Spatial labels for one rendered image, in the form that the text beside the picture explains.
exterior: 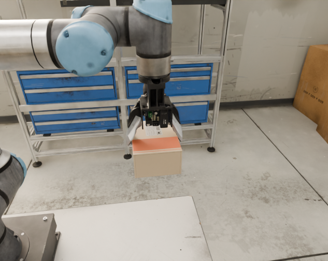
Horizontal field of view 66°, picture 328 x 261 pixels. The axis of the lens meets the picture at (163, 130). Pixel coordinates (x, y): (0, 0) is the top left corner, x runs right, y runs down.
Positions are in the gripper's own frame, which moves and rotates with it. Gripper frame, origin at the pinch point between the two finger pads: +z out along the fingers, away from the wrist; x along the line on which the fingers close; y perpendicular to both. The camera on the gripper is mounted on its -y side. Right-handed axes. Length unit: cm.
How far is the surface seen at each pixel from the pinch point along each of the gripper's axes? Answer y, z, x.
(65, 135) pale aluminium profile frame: -137, 81, -64
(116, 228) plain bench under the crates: -4.7, 40.4, -14.0
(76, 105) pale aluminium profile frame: -135, 52, -50
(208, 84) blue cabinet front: -139, 42, 60
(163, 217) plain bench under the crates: -7.1, 40.4, 3.6
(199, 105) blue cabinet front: -139, 61, 54
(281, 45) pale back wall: -224, 33, 173
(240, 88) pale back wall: -224, 84, 132
